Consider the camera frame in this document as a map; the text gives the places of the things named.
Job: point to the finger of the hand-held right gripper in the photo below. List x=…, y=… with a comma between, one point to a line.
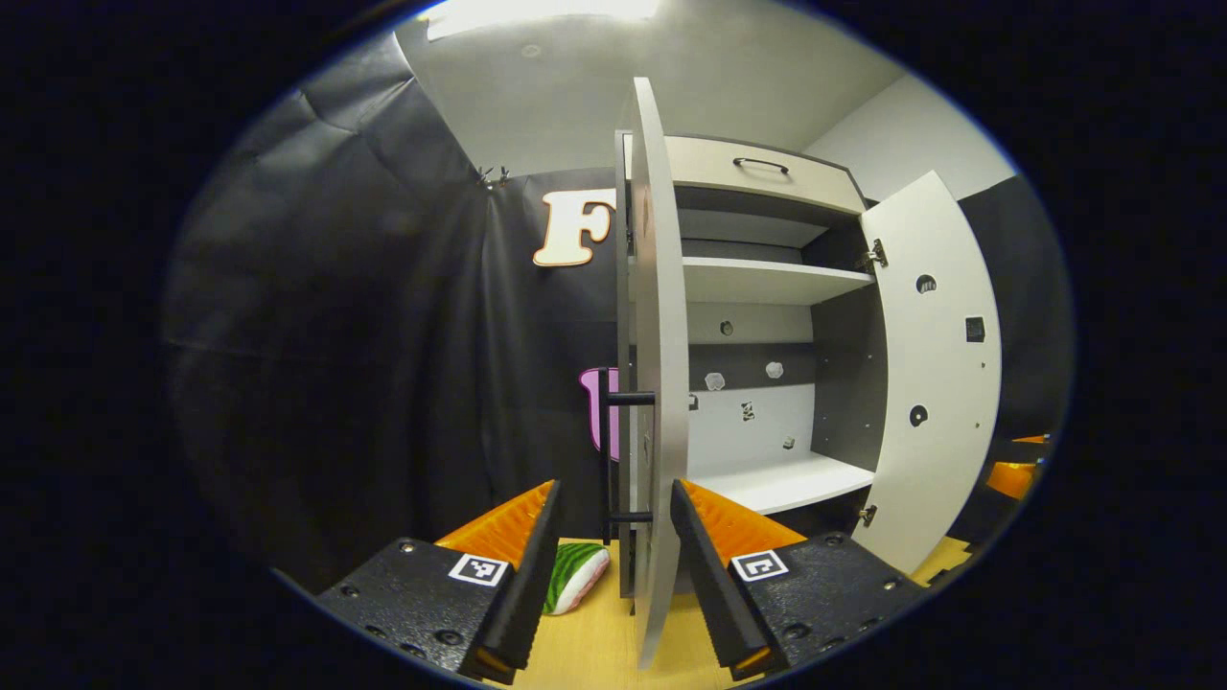
x=1033, y=440
x=1014, y=479

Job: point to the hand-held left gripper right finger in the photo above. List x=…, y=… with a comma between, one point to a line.
x=709, y=594

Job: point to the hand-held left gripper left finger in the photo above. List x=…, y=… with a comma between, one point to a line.
x=527, y=594

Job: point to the white cabinet door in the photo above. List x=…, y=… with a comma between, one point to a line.
x=939, y=383
x=661, y=335

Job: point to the grey double-door shoe cabinet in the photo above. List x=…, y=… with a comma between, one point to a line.
x=767, y=479

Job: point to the white cabinet drawer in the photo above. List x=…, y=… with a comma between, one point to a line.
x=700, y=168

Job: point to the green watermelon slice toy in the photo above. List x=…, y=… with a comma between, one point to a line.
x=575, y=580

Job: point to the black cloth clip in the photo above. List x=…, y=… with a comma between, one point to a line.
x=493, y=177

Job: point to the ceiling light panel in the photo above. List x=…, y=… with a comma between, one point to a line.
x=546, y=11

